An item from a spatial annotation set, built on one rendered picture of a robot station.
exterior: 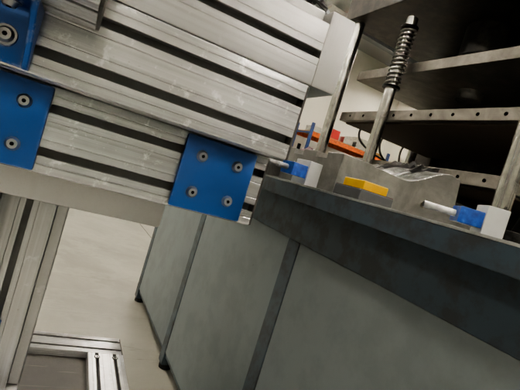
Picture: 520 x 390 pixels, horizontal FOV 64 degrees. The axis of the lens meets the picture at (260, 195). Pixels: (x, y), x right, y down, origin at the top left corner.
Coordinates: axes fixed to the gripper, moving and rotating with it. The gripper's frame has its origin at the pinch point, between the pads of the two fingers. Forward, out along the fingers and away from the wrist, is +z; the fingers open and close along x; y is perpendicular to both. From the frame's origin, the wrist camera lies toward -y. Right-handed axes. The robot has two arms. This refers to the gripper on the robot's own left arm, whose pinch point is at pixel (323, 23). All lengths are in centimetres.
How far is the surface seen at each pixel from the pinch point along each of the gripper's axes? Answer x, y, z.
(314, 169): 37, 58, -6
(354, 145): -510, -307, 545
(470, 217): 70, 59, 1
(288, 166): 35, 60, -11
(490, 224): 72, 59, 3
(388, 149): -529, -385, 675
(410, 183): 46, 47, 16
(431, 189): 47, 44, 23
